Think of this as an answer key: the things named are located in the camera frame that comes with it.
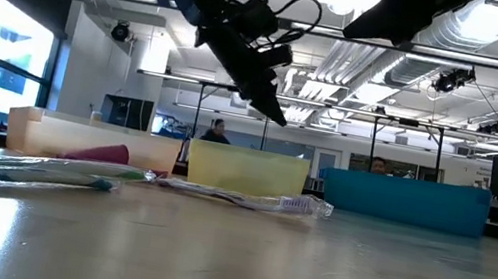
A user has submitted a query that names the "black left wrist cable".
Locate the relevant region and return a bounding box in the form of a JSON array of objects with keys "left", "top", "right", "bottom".
[{"left": 218, "top": 0, "right": 325, "bottom": 60}]

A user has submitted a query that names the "black metal stand frame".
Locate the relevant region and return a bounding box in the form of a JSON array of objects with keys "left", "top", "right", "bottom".
[
  {"left": 189, "top": 79, "right": 275, "bottom": 152},
  {"left": 363, "top": 112, "right": 449, "bottom": 185}
]

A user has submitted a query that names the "person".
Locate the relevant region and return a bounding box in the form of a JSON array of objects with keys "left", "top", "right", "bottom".
[
  {"left": 368, "top": 154, "right": 391, "bottom": 177},
  {"left": 199, "top": 115, "right": 235, "bottom": 146}
]

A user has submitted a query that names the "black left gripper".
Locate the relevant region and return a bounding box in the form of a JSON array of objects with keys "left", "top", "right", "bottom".
[{"left": 181, "top": 0, "right": 308, "bottom": 129}]

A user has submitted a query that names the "purple toothbrush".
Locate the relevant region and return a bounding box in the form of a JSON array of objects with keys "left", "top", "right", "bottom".
[{"left": 152, "top": 168, "right": 336, "bottom": 224}]

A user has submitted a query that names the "black ceiling camera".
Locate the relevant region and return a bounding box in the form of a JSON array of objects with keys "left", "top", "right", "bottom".
[
  {"left": 109, "top": 19, "right": 133, "bottom": 44},
  {"left": 431, "top": 62, "right": 479, "bottom": 99}
]

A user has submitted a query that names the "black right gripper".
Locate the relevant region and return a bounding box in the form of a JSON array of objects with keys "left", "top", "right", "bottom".
[{"left": 340, "top": 0, "right": 479, "bottom": 60}]

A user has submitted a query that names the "yellow translucent plastic bin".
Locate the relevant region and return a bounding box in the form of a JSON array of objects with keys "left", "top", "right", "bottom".
[{"left": 183, "top": 137, "right": 313, "bottom": 205}]

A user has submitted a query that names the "magenta plastic container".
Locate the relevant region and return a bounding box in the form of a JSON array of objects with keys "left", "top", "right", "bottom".
[{"left": 56, "top": 133, "right": 173, "bottom": 181}]

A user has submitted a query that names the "orange translucent plastic bin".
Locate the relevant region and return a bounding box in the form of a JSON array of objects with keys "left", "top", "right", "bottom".
[{"left": 2, "top": 102, "right": 185, "bottom": 180}]

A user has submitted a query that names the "silver ventilation duct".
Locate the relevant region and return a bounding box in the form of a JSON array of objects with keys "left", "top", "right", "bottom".
[{"left": 379, "top": 0, "right": 498, "bottom": 104}]

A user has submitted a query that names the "blue plastic bin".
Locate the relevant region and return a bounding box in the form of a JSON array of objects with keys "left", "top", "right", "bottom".
[{"left": 316, "top": 161, "right": 494, "bottom": 240}]

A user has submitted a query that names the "green toothbrush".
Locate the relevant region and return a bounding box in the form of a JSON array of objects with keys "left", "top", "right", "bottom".
[{"left": 0, "top": 143, "right": 158, "bottom": 198}]

